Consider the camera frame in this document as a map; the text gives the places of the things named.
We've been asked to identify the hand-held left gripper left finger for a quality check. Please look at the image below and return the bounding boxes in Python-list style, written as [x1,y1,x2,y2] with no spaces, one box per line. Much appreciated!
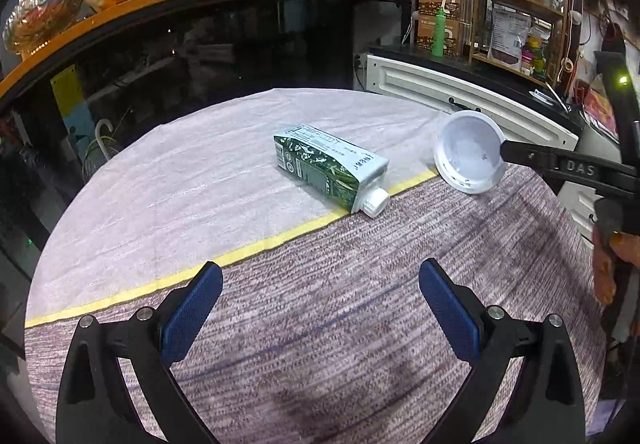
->
[56,261,224,444]

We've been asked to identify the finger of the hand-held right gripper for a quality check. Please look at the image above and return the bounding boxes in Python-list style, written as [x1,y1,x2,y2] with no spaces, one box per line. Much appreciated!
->
[500,140,609,197]

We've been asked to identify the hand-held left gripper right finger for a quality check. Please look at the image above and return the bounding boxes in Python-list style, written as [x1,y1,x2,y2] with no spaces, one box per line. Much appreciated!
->
[419,258,586,444]

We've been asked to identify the white plastic cup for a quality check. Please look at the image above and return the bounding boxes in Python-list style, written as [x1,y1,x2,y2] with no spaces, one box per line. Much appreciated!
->
[433,110,507,195]

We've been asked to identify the green milk carton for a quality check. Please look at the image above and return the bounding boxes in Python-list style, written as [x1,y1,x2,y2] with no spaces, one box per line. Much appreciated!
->
[273,124,391,218]

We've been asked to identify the person's right hand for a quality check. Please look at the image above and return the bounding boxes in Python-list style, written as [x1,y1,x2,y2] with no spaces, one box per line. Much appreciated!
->
[592,231,640,305]

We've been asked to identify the small white tool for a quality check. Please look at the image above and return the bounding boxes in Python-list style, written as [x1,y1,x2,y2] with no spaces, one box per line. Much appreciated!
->
[530,84,571,113]

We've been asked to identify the mauve woven table mat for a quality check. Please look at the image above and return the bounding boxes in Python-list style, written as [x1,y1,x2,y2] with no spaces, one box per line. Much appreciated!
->
[24,164,609,444]

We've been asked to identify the white tablecloth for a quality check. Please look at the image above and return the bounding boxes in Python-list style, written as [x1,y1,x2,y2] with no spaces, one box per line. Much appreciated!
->
[25,88,501,329]

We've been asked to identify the silver foil pouch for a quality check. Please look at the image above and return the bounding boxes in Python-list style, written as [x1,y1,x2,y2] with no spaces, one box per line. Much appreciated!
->
[487,6,531,70]

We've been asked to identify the wooden rack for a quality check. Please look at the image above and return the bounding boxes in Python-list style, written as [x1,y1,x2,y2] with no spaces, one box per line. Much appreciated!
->
[470,0,569,85]

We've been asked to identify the brown printed cardboard box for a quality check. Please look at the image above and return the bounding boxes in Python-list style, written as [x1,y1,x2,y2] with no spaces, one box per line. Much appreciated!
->
[417,0,471,20]
[416,16,471,57]

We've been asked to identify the white drawer cabinet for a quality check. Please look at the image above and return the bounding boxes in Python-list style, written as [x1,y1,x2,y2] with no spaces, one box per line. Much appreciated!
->
[366,54,580,153]

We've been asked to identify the green bottle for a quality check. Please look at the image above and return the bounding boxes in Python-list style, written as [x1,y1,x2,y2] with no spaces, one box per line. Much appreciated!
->
[432,8,449,60]

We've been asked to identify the yellow sign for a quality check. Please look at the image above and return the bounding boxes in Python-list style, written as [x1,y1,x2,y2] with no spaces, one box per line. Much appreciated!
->
[50,64,84,113]

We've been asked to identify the curved wooden bar counter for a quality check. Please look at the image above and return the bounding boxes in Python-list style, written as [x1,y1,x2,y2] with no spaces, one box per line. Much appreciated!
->
[0,0,414,275]

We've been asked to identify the glass candy bowl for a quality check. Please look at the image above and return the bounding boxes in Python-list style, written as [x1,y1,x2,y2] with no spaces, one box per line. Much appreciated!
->
[2,0,84,57]

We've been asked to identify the white umbrella handle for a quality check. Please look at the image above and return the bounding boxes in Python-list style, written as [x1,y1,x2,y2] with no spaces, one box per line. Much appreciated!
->
[95,120,119,161]

